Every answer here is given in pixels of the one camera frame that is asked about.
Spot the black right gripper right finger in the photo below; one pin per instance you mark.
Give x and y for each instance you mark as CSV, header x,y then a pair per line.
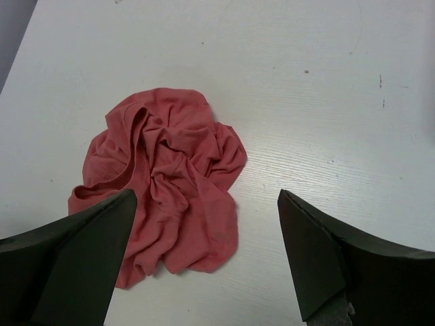
x,y
345,276

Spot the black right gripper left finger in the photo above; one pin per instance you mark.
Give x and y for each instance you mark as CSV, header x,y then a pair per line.
x,y
64,272

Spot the pink red t-shirt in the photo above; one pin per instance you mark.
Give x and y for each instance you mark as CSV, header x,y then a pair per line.
x,y
165,145

